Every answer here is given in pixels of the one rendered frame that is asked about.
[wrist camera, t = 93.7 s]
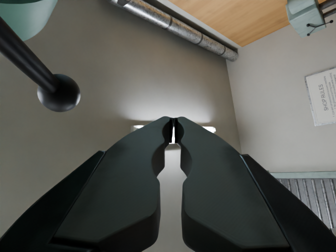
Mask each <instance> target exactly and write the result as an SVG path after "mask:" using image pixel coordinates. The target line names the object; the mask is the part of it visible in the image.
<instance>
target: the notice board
mask: <svg viewBox="0 0 336 252"><path fill-rule="evenodd" d="M304 81H305V85H306V89H307V94H308V98H309V103H310V107H311V112H312V116H313V120H314V125H315V126H322V125H328V124H335V123H336V66H335V67H332V68H329V69H325V70H322V71H319V72H316V73H312V74H309V75H306V76H304Z"/></svg>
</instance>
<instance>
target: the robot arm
mask: <svg viewBox="0 0 336 252"><path fill-rule="evenodd" d="M173 131H174V143H177V145H178V146H179V147H180V148H181V151H180V168H181V170H182V171H183V172H184V173H185V175H186V176H187V178H186V179H185V181H184V182H183V184H182V201H181V226H182V239H183V241H184V243H185V244H186V246H187V247H189V248H190V249H191V250H193V251H194V252H336V228H328V227H327V226H326V225H325V224H324V223H323V222H322V221H321V220H320V219H319V217H318V216H317V215H316V214H315V213H314V212H313V211H312V210H310V209H309V208H308V207H307V206H306V205H305V204H304V203H303V202H302V201H301V200H300V199H298V198H297V197H296V196H295V195H294V194H293V193H292V192H291V191H289V190H288V189H287V188H286V187H285V186H284V185H283V184H281V183H280V182H279V181H278V180H277V179H276V178H275V177H273V176H272V175H271V174H270V173H269V172H268V171H267V170H265V169H264V168H263V167H262V166H261V165H260V164H259V163H258V162H256V161H255V160H254V159H253V158H252V157H251V156H250V155H248V154H240V153H239V152H238V151H237V150H235V149H234V148H233V147H232V146H231V145H230V144H229V143H227V142H226V141H225V140H223V139H222V138H221V137H219V136H218V135H216V134H215V133H213V132H211V131H209V130H208V129H206V128H204V127H202V126H200V125H199V124H197V123H195V122H193V121H191V120H190V119H188V118H186V117H184V116H180V117H175V118H173V117H169V116H163V117H161V118H159V119H157V120H155V121H153V122H151V123H149V124H147V125H145V126H143V127H141V128H139V129H137V130H135V131H133V132H131V133H129V134H128V135H126V136H124V137H123V138H122V139H120V140H119V141H117V142H116V143H115V144H114V145H113V146H111V147H110V148H109V149H108V150H107V151H102V150H99V151H98V152H96V153H95V154H94V155H93V156H91V157H90V158H89V159H88V160H86V161H85V162H84V163H83V164H81V165H80V166H79V167H78V168H76V169H75V170H74V171H73V172H71V173H70V174H69V175H68V176H66V177H65V178H64V179H63V180H61V181H60V182H59V183H58V184H56V185H55V186H54V187H53V188H51V189H50V190H49V191H48V192H46V193H45V194H44V195H43V196H42V197H40V198H39V199H38V200H37V201H36V202H35V203H34V204H32V205H31V206H30V207H29V208H28V209H27V210H26V211H25V212H24V213H23V214H22V215H21V216H20V217H19V218H18V219H17V220H16V221H15V222H14V223H13V224H12V225H11V227H10V228H9V229H8V230H7V231H6V232H5V233H4V234H3V236H2V237H1V238H0V252H142V251H144V250H145V249H147V248H149V247H151V246H152V245H153V244H154V243H155V242H156V240H157V238H158V235H159V226H160V218H161V195H160V182H159V180H158V179H157V176H158V175H159V173H160V172H161V171H162V170H163V169H164V168H165V148H166V147H167V146H168V145H169V144H170V143H172V141H173Z"/></svg>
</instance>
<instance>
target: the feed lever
mask: <svg viewBox="0 0 336 252"><path fill-rule="evenodd" d="M0 53H1V54H2V55H3V56H4V57H5V58H7V59H8V60H9V61H10V62H11V63H12V64H14V65H15V66H16V67H17V68H18V69H20V70H21V71H22V72H23V73H24V74H25V75H27V76H28V77H29V78H30V79H31V80H33V81H34V82H35V83H36V84H37V85H38V89H37V95H38V98H39V100H40V102H41V103H42V104H43V105H44V106H45V107H46V108H47V109H49V110H51V111H54V112H59V113H62V112H67V111H70V110H72V109H73V108H74V107H75V106H76V105H77V104H78V103H79V101H80V97H81V92H80V88H79V86H78V84H77V83H76V82H75V81H74V80H73V79H72V78H70V77H69V76H67V75H64V74H52V73H51V71H50V70H49V69H48V68H47V67H46V66H45V65H44V64H43V63H42V62H41V60H40V59H39V58H38V57H37V56H36V55H35V54H34V53H33V52H32V51H31V49H30V48H29V47H28V46H27V45H26V44H25V43H24V42H23V41H22V40H21V38H20V37H19V36H18V35H17V34H16V33H15V32H14V31H13V30H12V29H11V27H10V26H9V25H8V24H7V23H6V22H5V21H4V20H3V19H2V18H1V16H0Z"/></svg>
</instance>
